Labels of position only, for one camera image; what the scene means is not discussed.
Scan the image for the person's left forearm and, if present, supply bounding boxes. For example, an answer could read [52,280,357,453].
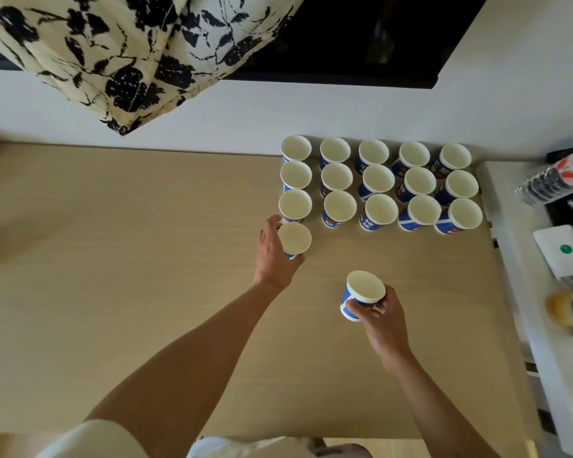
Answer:
[83,281,287,458]

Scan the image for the blue white paper cup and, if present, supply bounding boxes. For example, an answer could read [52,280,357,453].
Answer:
[339,270,386,323]
[276,221,313,261]

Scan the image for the person's left hand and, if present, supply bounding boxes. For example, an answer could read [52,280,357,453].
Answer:
[253,215,311,291]

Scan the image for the white cabinet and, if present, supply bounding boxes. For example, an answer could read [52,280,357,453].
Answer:
[475,159,573,458]

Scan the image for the yellow juice bottle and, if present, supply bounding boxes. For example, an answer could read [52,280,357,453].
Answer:
[546,289,573,330]

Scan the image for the person's right hand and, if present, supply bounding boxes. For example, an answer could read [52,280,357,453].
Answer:
[345,283,411,373]

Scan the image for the cream floral cloth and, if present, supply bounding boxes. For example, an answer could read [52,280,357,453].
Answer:
[0,0,309,137]

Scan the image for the person's right forearm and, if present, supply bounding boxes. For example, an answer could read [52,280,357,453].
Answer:
[384,350,502,458]

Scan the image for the white device with green dot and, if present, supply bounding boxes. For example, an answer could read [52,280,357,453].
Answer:
[532,225,573,280]

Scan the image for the grid of paper cups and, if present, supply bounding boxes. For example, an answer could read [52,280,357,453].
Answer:
[278,134,484,235]

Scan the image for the black television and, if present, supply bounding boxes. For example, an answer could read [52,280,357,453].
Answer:
[0,0,490,90]

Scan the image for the person's white shirt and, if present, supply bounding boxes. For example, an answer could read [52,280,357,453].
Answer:
[37,419,373,458]

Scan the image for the clear water bottle red label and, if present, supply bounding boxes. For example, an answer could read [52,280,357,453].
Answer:
[514,143,573,208]

